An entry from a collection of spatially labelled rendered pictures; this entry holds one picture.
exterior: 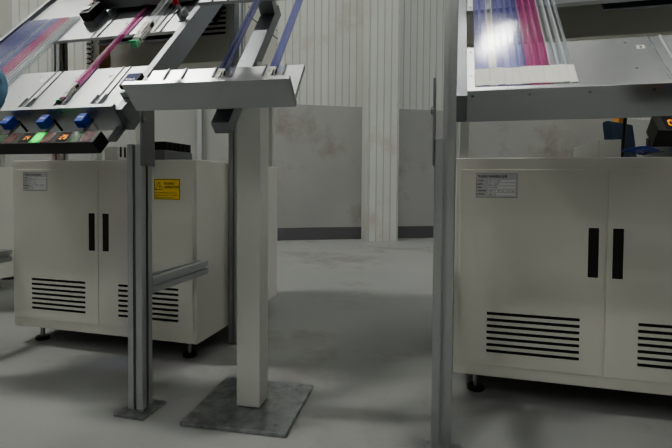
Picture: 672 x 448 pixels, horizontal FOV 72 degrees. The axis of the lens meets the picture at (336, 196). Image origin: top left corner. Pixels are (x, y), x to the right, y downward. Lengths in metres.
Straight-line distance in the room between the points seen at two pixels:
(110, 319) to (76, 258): 0.23
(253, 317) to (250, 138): 0.43
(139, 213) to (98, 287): 0.56
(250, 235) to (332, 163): 3.42
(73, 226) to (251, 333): 0.79
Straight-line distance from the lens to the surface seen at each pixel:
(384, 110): 4.46
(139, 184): 1.17
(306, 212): 4.47
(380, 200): 4.40
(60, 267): 1.78
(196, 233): 1.45
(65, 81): 1.47
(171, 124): 4.47
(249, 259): 1.13
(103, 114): 1.24
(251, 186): 1.12
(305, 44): 4.66
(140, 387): 1.27
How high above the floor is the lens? 0.55
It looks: 2 degrees down
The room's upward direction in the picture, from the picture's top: straight up
